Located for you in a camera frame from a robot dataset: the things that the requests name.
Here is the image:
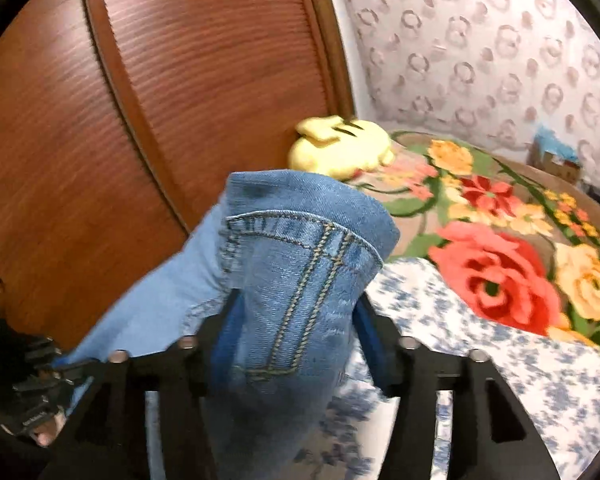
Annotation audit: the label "blue denim jeans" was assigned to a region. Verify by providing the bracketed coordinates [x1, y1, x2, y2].
[68, 170, 399, 479]

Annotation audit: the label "person's left hand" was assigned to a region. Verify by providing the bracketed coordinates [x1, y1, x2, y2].
[30, 410, 67, 448]

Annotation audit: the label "blue floral white quilt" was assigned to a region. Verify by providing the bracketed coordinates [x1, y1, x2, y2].
[144, 257, 600, 480]

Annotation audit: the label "brown louvered wardrobe door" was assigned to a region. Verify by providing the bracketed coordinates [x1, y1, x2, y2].
[0, 0, 354, 348]

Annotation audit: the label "yellow Pikachu plush toy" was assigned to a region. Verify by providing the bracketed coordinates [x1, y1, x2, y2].
[288, 115, 396, 181]

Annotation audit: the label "pink circle-pattern curtain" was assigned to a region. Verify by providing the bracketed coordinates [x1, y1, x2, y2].
[334, 0, 600, 186]

